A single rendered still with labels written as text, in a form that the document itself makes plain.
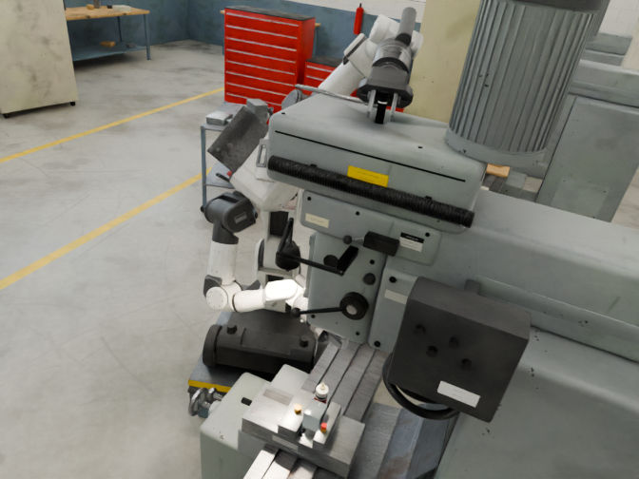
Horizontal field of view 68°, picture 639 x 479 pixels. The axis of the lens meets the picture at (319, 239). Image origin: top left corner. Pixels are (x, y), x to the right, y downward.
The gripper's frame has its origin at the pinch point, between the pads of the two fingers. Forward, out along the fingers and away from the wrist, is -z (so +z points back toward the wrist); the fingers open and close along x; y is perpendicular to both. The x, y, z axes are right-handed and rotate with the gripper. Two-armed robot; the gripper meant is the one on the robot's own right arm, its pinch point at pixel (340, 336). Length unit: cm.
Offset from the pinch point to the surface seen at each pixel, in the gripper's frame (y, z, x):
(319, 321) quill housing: -11.7, -0.4, -10.8
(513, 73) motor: -83, -26, 2
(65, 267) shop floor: 126, 256, -20
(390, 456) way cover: 34.5, -24.5, 5.1
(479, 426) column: -12.7, -46.6, -3.6
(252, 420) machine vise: 24.8, 5.8, -26.6
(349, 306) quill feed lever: -23.4, -9.3, -10.3
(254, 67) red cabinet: 49, 463, 284
